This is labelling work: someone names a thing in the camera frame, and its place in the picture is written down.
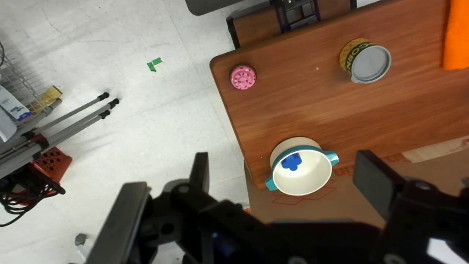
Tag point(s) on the red perforated crate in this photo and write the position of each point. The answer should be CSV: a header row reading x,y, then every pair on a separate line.
x,y
51,163

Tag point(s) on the yellow can with grey lid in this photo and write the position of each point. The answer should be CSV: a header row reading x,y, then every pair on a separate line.
x,y
365,60

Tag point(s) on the cardboard box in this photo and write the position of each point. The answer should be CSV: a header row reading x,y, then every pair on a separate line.
x,y
366,183

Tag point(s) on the blue toy object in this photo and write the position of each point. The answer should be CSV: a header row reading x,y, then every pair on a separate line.
x,y
292,161

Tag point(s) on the black chair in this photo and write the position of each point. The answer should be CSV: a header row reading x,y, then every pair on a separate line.
x,y
293,16

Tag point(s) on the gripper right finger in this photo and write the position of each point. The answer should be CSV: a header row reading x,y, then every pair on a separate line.
x,y
403,198

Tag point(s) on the white pot with teal rim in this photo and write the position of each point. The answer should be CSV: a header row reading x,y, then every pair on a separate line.
x,y
301,167

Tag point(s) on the grey tripod stand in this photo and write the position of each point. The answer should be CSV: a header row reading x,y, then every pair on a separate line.
x,y
55,126

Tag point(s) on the orange cloth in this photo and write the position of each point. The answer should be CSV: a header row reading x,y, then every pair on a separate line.
x,y
456,35

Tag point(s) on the pink round toy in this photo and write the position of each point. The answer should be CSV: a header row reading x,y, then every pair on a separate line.
x,y
243,77

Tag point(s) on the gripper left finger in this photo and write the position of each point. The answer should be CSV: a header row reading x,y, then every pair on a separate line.
x,y
190,205

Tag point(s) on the green tape marker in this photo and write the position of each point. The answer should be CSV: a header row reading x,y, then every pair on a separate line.
x,y
154,64

